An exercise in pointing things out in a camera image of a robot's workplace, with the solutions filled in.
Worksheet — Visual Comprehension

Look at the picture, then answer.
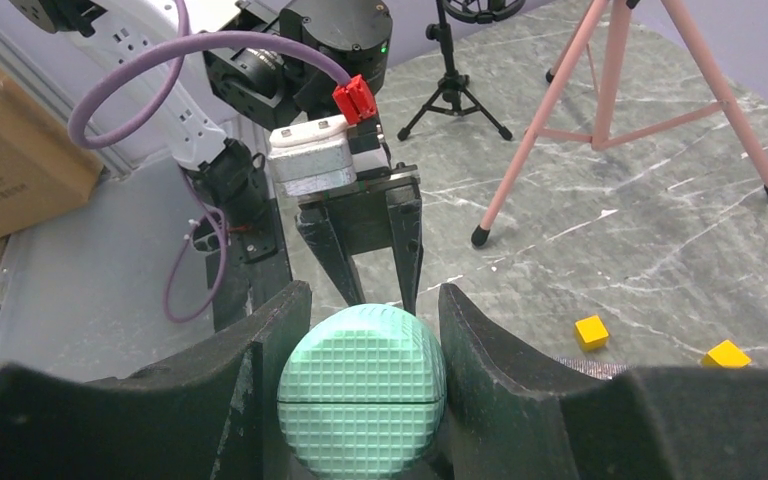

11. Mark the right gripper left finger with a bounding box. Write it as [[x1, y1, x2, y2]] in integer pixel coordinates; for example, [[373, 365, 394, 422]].
[[0, 281, 312, 479]]

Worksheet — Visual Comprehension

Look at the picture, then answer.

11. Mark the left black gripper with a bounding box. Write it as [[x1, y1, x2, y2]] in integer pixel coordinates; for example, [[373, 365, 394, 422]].
[[295, 119, 425, 315]]

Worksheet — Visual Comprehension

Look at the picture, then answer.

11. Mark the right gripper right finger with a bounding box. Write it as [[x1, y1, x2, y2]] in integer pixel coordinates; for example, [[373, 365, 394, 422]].
[[438, 284, 768, 479]]

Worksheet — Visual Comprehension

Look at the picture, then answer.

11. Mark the black shock mount tripod stand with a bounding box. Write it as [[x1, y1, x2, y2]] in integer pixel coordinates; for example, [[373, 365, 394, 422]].
[[397, 0, 526, 141]]

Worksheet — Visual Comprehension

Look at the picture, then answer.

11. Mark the teal green microphone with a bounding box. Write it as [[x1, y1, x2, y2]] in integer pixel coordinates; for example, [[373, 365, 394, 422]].
[[277, 303, 446, 479]]

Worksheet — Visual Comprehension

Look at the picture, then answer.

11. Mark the glitter sequin microphone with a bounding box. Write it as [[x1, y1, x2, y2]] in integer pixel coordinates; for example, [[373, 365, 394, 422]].
[[556, 358, 630, 380]]

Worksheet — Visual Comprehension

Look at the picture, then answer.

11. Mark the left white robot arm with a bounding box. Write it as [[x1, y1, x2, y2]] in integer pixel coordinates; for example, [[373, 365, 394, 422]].
[[17, 1, 423, 312]]

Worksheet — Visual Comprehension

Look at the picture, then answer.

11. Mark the pink perforated music stand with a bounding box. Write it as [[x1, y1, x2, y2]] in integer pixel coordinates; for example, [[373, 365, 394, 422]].
[[470, 0, 768, 249]]

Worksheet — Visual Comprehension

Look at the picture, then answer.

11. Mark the yellow cube middle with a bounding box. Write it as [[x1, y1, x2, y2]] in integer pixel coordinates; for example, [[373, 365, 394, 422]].
[[574, 315, 610, 352]]

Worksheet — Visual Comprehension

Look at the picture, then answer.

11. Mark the yellow cube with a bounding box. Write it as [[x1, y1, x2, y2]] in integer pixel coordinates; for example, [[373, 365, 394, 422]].
[[700, 340, 752, 368], [574, 315, 610, 352]]

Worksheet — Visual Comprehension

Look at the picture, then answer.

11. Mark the yellow cube near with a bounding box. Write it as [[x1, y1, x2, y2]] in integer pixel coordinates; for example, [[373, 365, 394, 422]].
[[700, 340, 752, 368]]

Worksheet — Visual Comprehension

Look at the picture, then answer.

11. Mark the brown cardboard box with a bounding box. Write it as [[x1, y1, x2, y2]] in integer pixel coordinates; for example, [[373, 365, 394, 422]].
[[0, 68, 103, 238]]

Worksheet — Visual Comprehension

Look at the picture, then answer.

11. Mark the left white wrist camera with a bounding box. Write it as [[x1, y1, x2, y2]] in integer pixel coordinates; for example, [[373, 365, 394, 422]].
[[268, 114, 392, 197]]

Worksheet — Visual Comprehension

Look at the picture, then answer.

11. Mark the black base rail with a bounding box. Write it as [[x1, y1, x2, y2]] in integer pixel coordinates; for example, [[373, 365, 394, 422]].
[[205, 158, 294, 333]]

